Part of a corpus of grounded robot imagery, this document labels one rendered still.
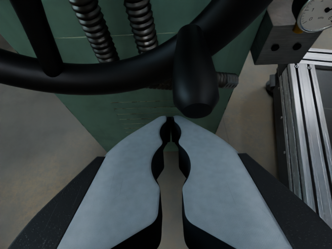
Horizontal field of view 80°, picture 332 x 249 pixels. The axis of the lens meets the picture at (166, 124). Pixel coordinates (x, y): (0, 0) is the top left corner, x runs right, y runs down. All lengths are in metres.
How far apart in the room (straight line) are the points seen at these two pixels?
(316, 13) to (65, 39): 0.37
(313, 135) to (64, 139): 0.97
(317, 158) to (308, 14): 0.50
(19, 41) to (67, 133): 0.63
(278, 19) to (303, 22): 0.05
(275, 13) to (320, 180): 0.50
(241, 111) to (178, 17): 0.72
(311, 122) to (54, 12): 0.74
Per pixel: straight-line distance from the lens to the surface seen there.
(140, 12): 0.20
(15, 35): 0.45
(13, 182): 1.07
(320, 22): 0.35
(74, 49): 0.43
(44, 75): 0.20
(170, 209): 0.82
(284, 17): 0.38
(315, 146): 0.76
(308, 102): 0.84
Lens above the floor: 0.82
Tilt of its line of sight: 62 degrees down
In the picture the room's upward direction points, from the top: 6 degrees counter-clockwise
